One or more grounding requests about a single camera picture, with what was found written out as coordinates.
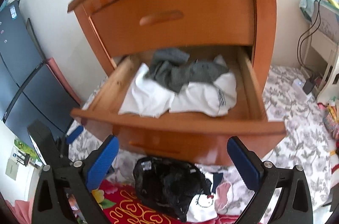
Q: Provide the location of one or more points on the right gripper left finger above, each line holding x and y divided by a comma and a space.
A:
51, 204

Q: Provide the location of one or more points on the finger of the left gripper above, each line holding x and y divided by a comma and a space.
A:
74, 135

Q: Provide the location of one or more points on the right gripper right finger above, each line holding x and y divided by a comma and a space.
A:
294, 204

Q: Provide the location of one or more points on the black lace garment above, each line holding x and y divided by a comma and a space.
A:
169, 185

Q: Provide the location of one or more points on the wooden drawer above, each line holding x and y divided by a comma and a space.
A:
192, 137
132, 26

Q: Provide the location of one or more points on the grey garment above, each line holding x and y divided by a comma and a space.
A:
171, 69

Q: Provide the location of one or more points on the red floral blanket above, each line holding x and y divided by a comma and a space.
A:
120, 205

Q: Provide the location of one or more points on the dark blue wardrobe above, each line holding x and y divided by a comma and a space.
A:
29, 89

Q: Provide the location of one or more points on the pink cloth bottom left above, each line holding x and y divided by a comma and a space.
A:
22, 210

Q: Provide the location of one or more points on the pink board by wardrobe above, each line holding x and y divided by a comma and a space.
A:
59, 75

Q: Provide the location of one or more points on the white hello kitty garment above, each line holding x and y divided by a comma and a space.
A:
205, 207

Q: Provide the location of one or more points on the pile of colourful items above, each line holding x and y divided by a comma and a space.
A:
330, 119

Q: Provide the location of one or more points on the black charger plug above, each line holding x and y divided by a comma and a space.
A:
309, 84

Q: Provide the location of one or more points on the white power strip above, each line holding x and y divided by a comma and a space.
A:
300, 94

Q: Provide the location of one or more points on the white garment in drawer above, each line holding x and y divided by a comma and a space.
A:
146, 97

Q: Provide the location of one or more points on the white side shelf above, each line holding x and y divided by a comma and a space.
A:
321, 54

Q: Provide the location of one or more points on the wooden nightstand cabinet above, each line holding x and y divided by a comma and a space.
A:
262, 47

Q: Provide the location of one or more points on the teal cloth on shelf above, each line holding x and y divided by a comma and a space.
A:
307, 8

